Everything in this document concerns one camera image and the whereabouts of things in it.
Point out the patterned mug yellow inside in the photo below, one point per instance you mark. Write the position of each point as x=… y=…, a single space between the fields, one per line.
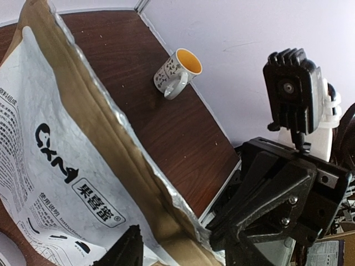
x=176 y=73

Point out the grey double pet feeder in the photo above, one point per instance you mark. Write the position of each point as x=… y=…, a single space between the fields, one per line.
x=10 y=253

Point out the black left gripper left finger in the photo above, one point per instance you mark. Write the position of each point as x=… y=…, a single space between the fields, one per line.
x=127 y=251

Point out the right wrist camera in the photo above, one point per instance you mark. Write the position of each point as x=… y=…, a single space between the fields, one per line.
x=305 y=107

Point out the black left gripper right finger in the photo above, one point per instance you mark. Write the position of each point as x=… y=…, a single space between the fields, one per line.
x=242 y=252

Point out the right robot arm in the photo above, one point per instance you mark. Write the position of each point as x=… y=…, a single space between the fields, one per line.
x=344 y=135

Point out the dog food bag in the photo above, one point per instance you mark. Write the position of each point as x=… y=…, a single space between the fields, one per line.
x=74 y=175

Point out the right aluminium frame post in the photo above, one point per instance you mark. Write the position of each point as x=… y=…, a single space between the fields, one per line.
x=141 y=5

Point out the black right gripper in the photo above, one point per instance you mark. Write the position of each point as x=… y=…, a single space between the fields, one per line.
x=283 y=193

